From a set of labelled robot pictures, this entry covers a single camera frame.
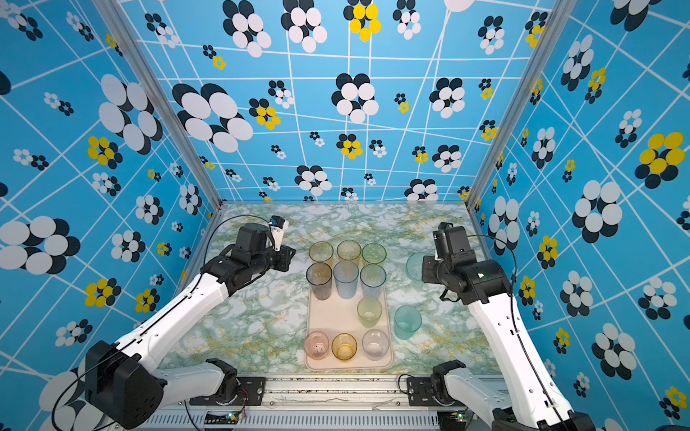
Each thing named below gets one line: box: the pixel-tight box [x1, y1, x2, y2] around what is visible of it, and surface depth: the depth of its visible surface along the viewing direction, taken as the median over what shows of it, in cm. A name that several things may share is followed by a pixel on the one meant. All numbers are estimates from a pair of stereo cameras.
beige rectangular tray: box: [305, 288, 394, 371], surface depth 85 cm
